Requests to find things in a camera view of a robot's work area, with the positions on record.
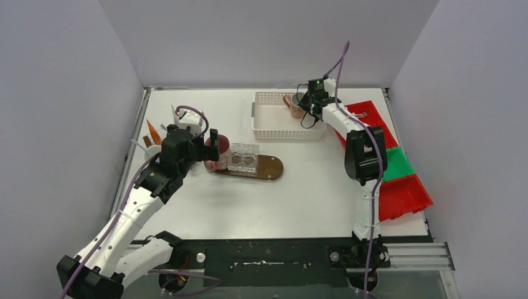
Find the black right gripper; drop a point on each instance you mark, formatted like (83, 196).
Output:
(306, 104)

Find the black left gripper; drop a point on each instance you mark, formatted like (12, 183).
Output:
(202, 147)

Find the orange-pink mug white inside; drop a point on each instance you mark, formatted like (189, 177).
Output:
(291, 100)

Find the clear acrylic toothbrush holder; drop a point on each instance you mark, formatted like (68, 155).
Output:
(243, 158)

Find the white toothpaste tube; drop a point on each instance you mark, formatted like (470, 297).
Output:
(174, 113)

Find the orange toothpaste tube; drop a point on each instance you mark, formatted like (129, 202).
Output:
(157, 140)

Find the pink mug white inside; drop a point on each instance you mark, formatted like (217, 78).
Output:
(151, 151)

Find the wooden acrylic toothbrush holder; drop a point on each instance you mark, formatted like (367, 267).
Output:
(147, 141)

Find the light blue toothbrush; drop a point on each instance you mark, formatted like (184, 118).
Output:
(136, 143)

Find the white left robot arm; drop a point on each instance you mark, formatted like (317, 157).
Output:
(102, 269)

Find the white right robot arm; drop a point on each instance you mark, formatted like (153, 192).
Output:
(365, 162)

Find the brown oval wooden tray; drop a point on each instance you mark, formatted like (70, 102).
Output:
(269, 168)

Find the green plastic tray insert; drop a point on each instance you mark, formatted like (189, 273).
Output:
(398, 165)

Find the red plastic organizer tray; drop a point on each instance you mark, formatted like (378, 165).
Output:
(398, 196)

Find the white perforated plastic basket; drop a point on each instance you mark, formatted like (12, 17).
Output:
(272, 120)

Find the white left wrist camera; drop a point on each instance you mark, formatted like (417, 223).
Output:
(189, 120)

